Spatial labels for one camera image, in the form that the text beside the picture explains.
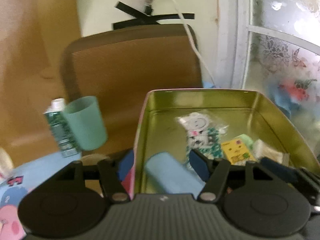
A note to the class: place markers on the black tape cross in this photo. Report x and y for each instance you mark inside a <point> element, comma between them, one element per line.
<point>140,21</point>

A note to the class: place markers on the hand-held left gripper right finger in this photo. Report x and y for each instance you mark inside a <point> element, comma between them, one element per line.
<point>198,165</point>

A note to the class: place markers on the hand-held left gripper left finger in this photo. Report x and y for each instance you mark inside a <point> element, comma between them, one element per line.
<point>126,166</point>

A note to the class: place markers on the brown chair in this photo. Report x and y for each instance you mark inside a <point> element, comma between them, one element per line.
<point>125,62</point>

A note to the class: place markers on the round lidded jar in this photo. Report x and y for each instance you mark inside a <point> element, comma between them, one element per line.
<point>92,157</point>

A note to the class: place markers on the green dotted white cloth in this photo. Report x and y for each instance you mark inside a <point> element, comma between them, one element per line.
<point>212,142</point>

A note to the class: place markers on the frosted glass window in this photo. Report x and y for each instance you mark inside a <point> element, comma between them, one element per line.
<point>275,42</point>

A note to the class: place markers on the printed blanket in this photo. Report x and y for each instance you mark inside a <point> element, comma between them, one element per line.
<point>30,172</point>

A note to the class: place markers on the brown cardboard sheet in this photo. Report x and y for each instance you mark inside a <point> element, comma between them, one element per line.
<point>25,67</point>

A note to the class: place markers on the cotton swab pack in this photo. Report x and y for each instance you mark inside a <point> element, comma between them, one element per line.
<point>270,151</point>

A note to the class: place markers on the yellow packet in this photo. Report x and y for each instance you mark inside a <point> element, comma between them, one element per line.
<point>235,151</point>

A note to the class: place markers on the teal plastic cup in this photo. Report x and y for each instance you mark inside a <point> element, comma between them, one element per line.
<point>85,122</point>

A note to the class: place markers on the light blue case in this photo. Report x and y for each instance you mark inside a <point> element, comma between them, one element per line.
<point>170,172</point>

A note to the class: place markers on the white toy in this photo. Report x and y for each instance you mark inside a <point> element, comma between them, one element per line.
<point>197,121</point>

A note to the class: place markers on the green drink carton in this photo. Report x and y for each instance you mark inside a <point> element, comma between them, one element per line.
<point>58,132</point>

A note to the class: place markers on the light green cloth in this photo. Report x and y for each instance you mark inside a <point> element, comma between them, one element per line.
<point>246,140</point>

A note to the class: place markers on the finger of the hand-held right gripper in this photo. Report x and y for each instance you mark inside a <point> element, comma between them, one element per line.
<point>280,167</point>

